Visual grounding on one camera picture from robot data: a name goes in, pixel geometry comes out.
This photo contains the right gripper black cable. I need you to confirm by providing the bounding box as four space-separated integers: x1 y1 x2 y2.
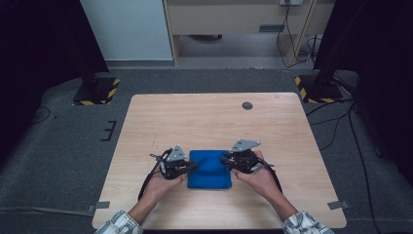
256 158 283 195

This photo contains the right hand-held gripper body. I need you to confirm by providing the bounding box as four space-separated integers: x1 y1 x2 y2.
226 138 265 176

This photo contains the person's right hand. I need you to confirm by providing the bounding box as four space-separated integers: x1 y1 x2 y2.
231 149 281 203

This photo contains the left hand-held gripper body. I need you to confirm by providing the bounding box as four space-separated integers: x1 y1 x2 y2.
158 144 190 180

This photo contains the white cabinet panel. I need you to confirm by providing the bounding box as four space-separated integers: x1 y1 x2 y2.
79 0 174 62

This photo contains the person's left hand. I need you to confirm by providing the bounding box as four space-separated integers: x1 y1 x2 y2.
141 171 187 208

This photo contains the long black floor cable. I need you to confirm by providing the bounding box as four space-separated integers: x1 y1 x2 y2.
348 108 382 234

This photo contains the black curtain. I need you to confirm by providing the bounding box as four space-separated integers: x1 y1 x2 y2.
313 0 413 186
0 0 110 170

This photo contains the grey tape strip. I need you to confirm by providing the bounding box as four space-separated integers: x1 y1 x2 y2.
326 200 352 211
86 201 112 215

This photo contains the light wooden desk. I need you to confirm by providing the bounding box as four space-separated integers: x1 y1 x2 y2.
162 0 337 68

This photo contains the black striped stand base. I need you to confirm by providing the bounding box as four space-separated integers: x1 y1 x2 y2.
294 72 345 104
72 72 122 106

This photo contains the black hanging cable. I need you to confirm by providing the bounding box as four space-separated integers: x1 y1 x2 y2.
276 3 316 69

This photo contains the blue cloth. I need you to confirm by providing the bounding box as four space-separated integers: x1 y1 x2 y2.
187 149 233 190

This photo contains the thin black floor cable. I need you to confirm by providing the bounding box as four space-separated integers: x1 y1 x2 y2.
31 106 53 126

